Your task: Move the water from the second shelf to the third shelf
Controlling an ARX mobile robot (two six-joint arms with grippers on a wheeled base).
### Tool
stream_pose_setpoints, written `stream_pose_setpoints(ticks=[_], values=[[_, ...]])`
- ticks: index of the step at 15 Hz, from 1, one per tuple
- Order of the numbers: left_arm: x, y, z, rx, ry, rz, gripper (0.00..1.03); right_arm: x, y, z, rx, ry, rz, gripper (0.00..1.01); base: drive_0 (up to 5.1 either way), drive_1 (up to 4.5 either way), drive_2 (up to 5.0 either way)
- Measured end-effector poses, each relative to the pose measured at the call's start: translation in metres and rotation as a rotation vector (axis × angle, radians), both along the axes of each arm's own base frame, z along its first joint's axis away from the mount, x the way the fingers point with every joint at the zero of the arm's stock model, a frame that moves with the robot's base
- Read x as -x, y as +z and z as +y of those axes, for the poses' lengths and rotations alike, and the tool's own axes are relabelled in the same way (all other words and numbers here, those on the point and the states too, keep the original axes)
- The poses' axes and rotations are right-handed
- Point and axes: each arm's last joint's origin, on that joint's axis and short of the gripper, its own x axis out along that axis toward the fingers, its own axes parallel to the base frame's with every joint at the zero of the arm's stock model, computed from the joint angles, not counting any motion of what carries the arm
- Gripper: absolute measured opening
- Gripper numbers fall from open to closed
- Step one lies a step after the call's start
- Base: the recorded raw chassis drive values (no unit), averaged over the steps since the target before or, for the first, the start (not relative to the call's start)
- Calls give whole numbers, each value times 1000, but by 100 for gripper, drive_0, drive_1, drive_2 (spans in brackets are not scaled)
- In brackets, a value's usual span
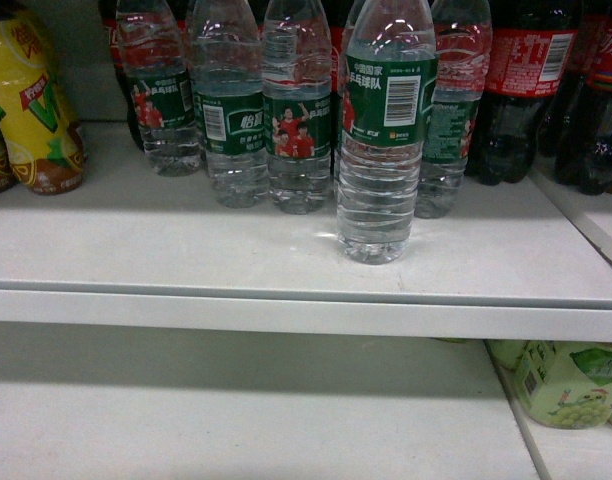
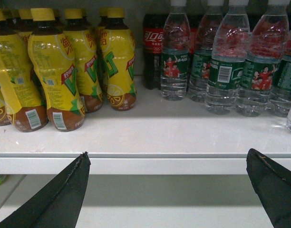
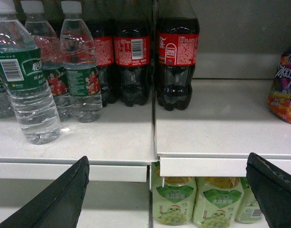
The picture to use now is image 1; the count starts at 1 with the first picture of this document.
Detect white metal shelf board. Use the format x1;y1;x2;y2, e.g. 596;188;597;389
0;123;612;342

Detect right rear water bottle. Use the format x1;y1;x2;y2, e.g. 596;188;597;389
415;1;492;219

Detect cola bottle red label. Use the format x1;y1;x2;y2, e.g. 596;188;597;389
467;0;583;186

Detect far left water bottle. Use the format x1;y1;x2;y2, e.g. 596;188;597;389
116;1;202;177

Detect clear water bottle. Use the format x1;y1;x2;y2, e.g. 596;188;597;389
337;1;437;265

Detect cola bottle behind water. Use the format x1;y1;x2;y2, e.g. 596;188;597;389
97;0;143;150

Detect yellow lemon tea bottle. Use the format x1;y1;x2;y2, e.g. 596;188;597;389
0;4;85;195

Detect green grape drink carton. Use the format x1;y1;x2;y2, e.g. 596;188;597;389
487;340;612;430

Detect right edge cola bottle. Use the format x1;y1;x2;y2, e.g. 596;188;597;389
555;1;612;195

